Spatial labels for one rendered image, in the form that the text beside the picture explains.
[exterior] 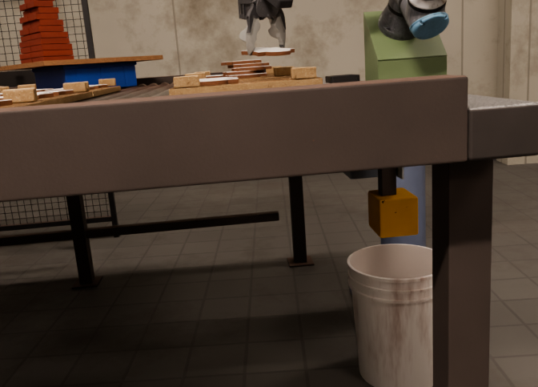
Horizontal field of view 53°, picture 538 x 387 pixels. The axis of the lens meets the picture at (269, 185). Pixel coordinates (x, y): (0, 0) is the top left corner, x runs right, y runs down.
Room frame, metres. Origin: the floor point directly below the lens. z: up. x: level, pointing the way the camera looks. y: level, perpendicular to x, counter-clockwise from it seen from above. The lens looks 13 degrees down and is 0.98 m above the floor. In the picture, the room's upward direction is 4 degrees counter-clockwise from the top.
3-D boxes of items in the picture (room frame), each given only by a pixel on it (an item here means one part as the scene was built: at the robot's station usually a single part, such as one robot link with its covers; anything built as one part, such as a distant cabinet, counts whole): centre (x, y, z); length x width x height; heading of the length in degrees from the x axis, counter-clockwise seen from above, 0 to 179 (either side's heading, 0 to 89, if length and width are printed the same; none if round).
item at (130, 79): (2.29, 0.72, 0.97); 0.31 x 0.31 x 0.10; 43
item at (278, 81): (1.46, 0.05, 0.93); 0.41 x 0.35 x 0.02; 4
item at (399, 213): (1.08, -0.25, 0.74); 0.09 x 0.08 x 0.24; 4
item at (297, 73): (1.27, -0.10, 0.95); 0.06 x 0.02 x 0.03; 94
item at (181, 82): (1.25, 0.17, 0.95); 0.06 x 0.02 x 0.03; 94
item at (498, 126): (1.63, -0.19, 0.88); 2.08 x 0.09 x 0.06; 4
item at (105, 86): (1.70, 0.65, 0.94); 0.41 x 0.35 x 0.04; 4
